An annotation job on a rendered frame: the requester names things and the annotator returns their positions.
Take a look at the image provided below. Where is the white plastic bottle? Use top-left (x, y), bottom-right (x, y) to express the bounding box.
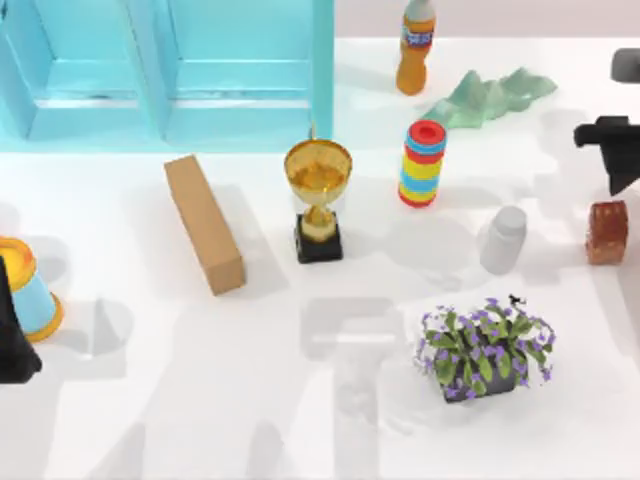
top-left (479, 205), bottom-right (528, 276)

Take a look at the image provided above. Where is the reddish brown bread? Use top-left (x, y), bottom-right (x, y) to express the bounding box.
top-left (585, 200), bottom-right (630, 266)

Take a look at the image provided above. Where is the stack of coloured rings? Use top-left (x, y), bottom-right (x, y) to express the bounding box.
top-left (397, 120), bottom-right (448, 209)

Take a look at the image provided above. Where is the purple flower plant pot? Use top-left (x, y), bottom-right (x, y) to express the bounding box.
top-left (413, 293), bottom-right (557, 405)

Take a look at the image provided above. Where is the brown cardboard box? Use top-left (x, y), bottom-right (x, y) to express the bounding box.
top-left (163, 154), bottom-right (247, 297)

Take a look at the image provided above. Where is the orange drink bottle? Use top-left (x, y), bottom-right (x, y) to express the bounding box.
top-left (395, 0), bottom-right (436, 97)

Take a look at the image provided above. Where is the light blue rack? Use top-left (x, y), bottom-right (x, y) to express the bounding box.
top-left (0, 0), bottom-right (335, 154)

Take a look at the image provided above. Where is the crumpled green cloth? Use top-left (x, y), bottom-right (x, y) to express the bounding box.
top-left (423, 66), bottom-right (559, 132)

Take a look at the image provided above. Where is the blue and orange cup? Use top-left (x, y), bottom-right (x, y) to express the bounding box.
top-left (0, 236), bottom-right (66, 344)

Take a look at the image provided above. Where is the gold trophy with black base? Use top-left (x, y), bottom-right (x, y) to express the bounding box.
top-left (283, 121), bottom-right (354, 265)

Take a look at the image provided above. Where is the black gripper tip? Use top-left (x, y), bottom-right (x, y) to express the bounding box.
top-left (0, 254), bottom-right (43, 386)

